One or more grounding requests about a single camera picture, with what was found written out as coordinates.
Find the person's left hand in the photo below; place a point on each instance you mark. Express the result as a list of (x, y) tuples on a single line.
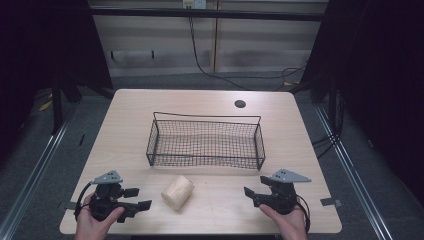
[(91, 226)]

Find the light wooden cylinder block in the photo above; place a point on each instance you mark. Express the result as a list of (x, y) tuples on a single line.
[(177, 192)]

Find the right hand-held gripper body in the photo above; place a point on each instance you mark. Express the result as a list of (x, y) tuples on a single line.
[(281, 196)]

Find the black round table grommet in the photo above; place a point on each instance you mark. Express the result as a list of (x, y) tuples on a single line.
[(240, 103)]

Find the black metal stand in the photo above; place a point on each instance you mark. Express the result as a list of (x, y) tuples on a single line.
[(56, 110)]

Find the black curtain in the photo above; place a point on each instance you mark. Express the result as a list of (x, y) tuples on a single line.
[(40, 50), (383, 83)]

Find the yellow floor tape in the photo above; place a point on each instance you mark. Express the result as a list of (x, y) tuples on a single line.
[(291, 83), (45, 105)]

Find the silver floor rail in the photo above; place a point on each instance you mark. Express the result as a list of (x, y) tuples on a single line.
[(353, 173), (30, 180)]

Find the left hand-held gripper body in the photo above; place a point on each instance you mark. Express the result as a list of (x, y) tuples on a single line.
[(106, 193)]

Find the person's right hand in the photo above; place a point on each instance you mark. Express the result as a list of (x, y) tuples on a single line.
[(288, 225)]

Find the white wall outlet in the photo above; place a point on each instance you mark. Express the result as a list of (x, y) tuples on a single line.
[(194, 3)]

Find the black horizontal metal bar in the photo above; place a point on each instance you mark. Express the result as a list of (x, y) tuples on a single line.
[(206, 14)]

